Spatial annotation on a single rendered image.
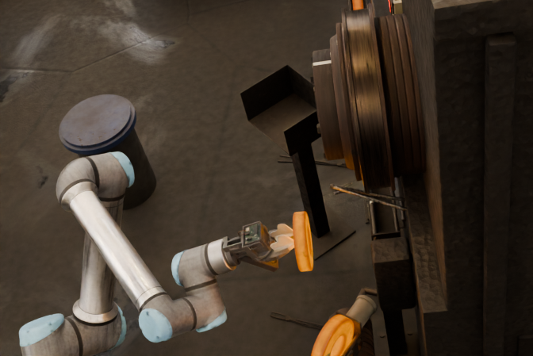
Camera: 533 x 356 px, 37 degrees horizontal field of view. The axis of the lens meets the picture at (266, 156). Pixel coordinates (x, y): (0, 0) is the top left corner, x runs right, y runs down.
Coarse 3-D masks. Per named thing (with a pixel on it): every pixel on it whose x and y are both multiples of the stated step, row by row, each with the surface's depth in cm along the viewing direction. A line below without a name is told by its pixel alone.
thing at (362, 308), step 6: (360, 300) 211; (366, 300) 211; (372, 300) 211; (354, 306) 211; (360, 306) 210; (366, 306) 210; (372, 306) 211; (348, 312) 210; (354, 312) 209; (360, 312) 209; (366, 312) 209; (372, 312) 211; (354, 318) 207; (360, 318) 208; (366, 318) 209
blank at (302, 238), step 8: (296, 216) 208; (304, 216) 208; (296, 224) 206; (304, 224) 206; (296, 232) 205; (304, 232) 204; (296, 240) 204; (304, 240) 204; (296, 248) 204; (304, 248) 204; (312, 248) 217; (296, 256) 205; (304, 256) 204; (312, 256) 214; (304, 264) 206; (312, 264) 211
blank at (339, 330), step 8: (328, 320) 199; (336, 320) 199; (344, 320) 200; (328, 328) 197; (336, 328) 197; (344, 328) 201; (352, 328) 205; (320, 336) 196; (328, 336) 196; (336, 336) 198; (344, 336) 203; (352, 336) 207; (320, 344) 196; (328, 344) 196; (336, 344) 205; (344, 344) 204; (312, 352) 197; (320, 352) 195; (328, 352) 197; (336, 352) 204
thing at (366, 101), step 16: (352, 16) 191; (368, 16) 189; (352, 32) 185; (368, 32) 184; (352, 48) 182; (368, 48) 181; (352, 64) 181; (368, 64) 180; (352, 80) 179; (368, 80) 179; (352, 96) 179; (368, 96) 179; (368, 112) 180; (368, 128) 181; (368, 144) 182; (384, 144) 182; (368, 160) 185; (384, 160) 185; (368, 176) 189; (384, 176) 190; (368, 192) 196
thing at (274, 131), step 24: (288, 72) 281; (264, 96) 280; (288, 96) 287; (312, 96) 275; (264, 120) 280; (288, 120) 277; (312, 120) 261; (288, 144) 261; (312, 168) 288; (312, 192) 295; (312, 216) 305; (336, 216) 320; (312, 240) 314; (336, 240) 312
